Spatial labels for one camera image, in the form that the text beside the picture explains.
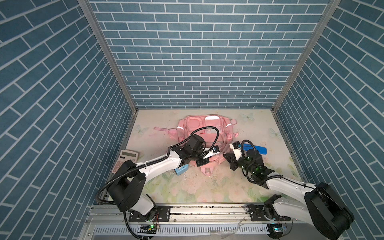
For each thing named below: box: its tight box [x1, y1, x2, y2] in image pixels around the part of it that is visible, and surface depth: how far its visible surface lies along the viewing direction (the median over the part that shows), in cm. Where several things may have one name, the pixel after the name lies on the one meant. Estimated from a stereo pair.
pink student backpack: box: [154, 114, 239, 176], surface depth 85 cm
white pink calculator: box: [112, 149, 139, 174], surface depth 93 cm
